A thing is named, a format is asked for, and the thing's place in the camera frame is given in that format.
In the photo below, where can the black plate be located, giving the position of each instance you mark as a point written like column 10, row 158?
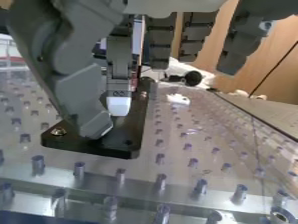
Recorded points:
column 127, row 136

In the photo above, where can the clear box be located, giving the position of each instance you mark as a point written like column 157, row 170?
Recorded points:
column 146, row 200

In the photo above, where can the small metal nut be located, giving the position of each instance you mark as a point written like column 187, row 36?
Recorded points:
column 58, row 131

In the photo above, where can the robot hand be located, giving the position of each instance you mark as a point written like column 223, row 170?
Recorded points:
column 70, row 66

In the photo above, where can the small white metal bracket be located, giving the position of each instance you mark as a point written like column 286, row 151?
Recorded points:
column 178, row 98

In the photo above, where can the black headphones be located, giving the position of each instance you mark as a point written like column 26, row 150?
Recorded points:
column 192, row 78

